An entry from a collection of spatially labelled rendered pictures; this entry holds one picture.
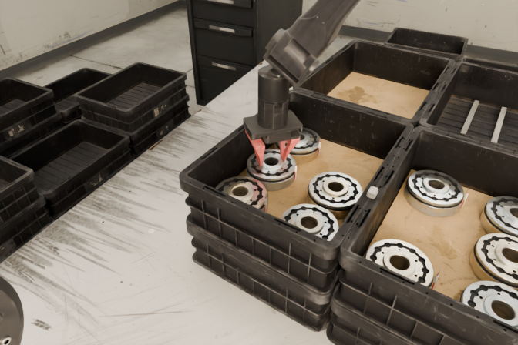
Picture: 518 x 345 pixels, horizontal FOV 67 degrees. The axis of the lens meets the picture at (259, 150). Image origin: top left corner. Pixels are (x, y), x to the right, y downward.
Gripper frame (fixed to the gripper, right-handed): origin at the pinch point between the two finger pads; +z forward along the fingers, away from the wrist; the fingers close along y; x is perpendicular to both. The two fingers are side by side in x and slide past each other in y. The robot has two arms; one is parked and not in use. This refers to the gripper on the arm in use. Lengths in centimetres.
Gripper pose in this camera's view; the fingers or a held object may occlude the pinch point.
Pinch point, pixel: (271, 159)
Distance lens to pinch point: 81.1
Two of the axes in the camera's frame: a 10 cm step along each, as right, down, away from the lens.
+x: 3.2, 5.6, -7.7
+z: 0.0, 8.1, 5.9
